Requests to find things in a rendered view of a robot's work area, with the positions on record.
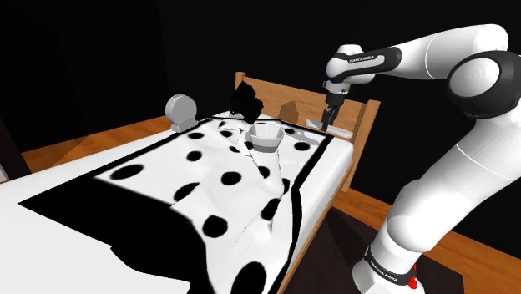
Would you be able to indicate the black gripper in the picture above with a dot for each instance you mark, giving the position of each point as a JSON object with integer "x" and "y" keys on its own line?
{"x": 336, "y": 99}

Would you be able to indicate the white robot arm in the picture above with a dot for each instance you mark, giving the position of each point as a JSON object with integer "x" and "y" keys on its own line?
{"x": 447, "y": 175}

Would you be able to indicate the white flat long bar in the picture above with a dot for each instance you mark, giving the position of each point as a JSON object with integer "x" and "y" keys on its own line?
{"x": 341, "y": 131}

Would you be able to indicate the wooden bed with white mattress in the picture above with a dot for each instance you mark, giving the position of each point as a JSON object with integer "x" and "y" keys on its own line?
{"x": 287, "y": 99}

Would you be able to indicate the white flared bowl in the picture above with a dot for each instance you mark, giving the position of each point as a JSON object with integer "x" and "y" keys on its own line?
{"x": 266, "y": 136}

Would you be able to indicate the black angular object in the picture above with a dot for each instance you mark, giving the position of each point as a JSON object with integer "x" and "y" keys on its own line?
{"x": 245, "y": 102}

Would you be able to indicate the white black-dotted blanket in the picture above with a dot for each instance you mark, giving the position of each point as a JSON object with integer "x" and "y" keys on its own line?
{"x": 240, "y": 161}

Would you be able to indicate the dark robot stand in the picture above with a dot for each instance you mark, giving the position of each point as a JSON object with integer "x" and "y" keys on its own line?
{"x": 329, "y": 256}

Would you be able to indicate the grey round clock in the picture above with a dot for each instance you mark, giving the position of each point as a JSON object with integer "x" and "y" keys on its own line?
{"x": 181, "y": 110}

